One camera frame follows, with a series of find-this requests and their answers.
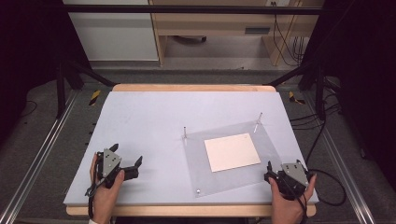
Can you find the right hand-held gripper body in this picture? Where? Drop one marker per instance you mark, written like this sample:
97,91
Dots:
292,177

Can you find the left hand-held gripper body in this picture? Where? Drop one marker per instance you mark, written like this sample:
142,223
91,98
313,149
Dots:
111,163

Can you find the clear acrylic plate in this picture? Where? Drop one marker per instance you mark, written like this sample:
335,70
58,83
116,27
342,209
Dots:
199,161

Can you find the person's right hand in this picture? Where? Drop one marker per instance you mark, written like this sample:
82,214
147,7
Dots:
288,211

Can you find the person's left hand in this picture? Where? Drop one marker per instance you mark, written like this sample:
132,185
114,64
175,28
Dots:
104,202

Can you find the cream square sheet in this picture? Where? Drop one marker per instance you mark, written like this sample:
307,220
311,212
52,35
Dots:
232,152

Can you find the thin metal pin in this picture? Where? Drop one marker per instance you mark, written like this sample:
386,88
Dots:
185,132
258,122

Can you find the yellow clamp left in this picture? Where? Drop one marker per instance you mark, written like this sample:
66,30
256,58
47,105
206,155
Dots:
95,97

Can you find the yellow clamp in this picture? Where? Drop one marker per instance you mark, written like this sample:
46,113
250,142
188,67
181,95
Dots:
294,98
95,97

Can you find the yellow clamp right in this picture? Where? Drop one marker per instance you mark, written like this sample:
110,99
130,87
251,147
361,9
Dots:
294,98

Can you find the wooden table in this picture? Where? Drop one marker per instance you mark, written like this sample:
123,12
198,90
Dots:
186,211

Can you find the black metal stand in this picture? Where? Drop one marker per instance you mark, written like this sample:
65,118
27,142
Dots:
62,90
319,93

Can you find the white cabinet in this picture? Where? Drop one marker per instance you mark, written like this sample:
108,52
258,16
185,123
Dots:
115,37

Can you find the black curtain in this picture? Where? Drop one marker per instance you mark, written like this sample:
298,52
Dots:
28,46
364,62

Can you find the wooden desk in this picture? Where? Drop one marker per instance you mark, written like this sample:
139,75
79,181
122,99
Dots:
218,25

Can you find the aluminium floor rail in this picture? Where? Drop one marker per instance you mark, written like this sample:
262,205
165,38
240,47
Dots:
342,161
37,155

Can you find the black horizontal frame bar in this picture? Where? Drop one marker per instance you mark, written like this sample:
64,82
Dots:
186,9

